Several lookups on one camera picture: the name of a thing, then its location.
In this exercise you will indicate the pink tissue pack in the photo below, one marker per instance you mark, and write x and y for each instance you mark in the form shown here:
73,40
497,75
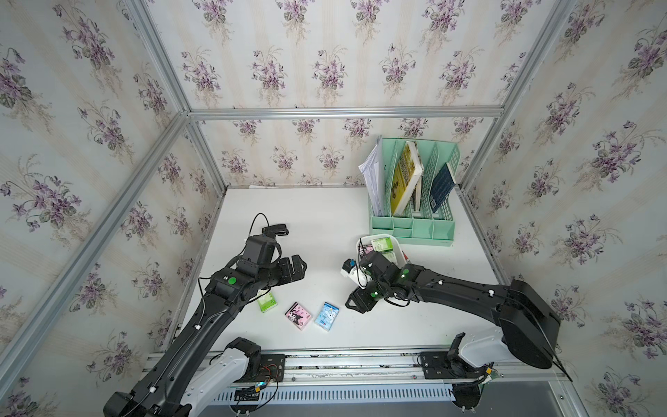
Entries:
298,315

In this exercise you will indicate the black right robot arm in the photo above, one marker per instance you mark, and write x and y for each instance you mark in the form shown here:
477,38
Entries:
529,325

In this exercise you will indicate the mint green desk organizer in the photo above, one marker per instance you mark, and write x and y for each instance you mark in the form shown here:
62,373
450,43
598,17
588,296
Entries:
418,225

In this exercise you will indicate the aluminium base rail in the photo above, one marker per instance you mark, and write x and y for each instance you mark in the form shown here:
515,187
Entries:
364,376

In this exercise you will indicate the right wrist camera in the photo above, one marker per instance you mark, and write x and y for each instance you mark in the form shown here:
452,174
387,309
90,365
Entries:
351,271

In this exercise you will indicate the white paper stack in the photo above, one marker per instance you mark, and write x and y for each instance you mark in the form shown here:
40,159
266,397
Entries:
372,170

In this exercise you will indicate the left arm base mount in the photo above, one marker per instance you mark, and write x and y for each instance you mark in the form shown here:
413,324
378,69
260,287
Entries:
255,367

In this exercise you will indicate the yellow cover book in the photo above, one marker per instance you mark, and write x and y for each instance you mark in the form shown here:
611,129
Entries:
407,174

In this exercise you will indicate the blue tissue pack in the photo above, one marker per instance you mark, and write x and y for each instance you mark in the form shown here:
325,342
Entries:
327,316

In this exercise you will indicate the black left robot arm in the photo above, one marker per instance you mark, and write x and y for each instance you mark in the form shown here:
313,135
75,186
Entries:
169,389

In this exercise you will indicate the white storage box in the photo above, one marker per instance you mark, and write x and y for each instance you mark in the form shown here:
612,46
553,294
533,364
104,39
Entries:
364,247

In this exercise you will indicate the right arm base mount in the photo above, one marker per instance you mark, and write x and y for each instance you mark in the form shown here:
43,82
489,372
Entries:
450,365

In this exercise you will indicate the dark blue book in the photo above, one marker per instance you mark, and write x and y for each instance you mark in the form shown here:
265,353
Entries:
441,188

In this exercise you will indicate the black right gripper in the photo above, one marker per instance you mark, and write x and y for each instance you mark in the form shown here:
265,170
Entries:
359,301

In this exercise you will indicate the green tissue pack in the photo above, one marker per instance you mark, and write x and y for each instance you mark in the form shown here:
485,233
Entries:
267,302
391,256
382,244

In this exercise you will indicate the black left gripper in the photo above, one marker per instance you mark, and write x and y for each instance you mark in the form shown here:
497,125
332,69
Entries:
287,275

